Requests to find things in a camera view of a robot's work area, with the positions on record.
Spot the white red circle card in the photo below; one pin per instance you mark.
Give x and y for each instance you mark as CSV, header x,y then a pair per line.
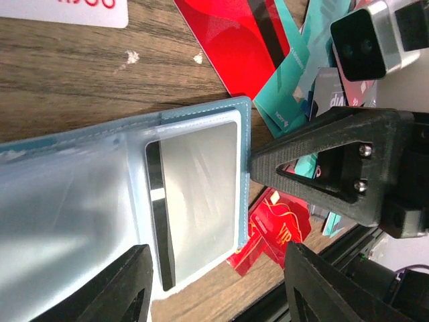
x,y
103,13

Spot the red VIP card centre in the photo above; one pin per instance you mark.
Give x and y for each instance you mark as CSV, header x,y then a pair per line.
x,y
274,220

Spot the silver grey card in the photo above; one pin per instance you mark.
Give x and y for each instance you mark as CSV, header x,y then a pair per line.
x,y
194,195

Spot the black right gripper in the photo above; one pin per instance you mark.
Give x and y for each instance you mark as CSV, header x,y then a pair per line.
x,y
347,161

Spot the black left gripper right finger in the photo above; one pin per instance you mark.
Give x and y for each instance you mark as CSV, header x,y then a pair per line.
x,y
316,291

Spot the large teal VIP card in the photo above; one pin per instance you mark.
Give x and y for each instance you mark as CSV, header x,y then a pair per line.
x,y
283,102

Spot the black aluminium frame rail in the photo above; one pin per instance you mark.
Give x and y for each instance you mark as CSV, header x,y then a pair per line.
x,y
354,245

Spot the blue leather card holder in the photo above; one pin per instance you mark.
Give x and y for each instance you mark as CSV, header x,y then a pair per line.
x,y
74,202

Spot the glossy red card back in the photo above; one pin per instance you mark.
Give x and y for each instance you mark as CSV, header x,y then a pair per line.
x,y
244,40

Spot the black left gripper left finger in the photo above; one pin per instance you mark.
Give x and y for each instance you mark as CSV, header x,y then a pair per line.
x,y
121,292

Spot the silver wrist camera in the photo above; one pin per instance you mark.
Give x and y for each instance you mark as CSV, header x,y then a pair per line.
x,y
380,38

